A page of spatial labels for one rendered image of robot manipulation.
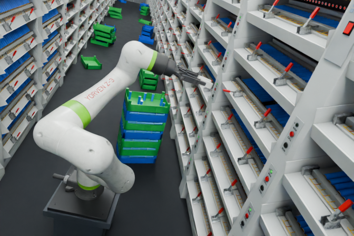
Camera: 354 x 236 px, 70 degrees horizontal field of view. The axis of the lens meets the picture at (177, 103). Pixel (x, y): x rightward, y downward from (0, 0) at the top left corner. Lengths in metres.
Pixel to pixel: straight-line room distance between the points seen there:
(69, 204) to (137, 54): 0.79
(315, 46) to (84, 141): 0.75
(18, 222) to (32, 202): 0.14
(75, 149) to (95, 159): 0.07
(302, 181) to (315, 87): 0.28
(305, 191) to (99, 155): 0.61
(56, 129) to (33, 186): 1.05
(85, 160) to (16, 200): 1.06
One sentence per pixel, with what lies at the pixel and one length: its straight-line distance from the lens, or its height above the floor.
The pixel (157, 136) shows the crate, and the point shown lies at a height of 0.27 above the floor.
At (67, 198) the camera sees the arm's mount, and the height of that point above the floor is 0.30.
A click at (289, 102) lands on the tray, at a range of 0.89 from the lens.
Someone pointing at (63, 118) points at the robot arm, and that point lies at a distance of 0.92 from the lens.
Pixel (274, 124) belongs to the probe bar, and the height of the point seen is 0.97.
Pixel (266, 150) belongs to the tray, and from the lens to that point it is 0.97.
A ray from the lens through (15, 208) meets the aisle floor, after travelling 1.82.
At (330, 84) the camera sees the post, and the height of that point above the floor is 1.23.
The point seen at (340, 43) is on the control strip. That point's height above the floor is 1.33.
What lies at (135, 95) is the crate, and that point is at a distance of 1.95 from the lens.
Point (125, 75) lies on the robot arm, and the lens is 1.13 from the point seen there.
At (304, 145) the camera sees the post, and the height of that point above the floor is 1.04.
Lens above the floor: 1.39
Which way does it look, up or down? 27 degrees down
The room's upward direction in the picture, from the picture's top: 16 degrees clockwise
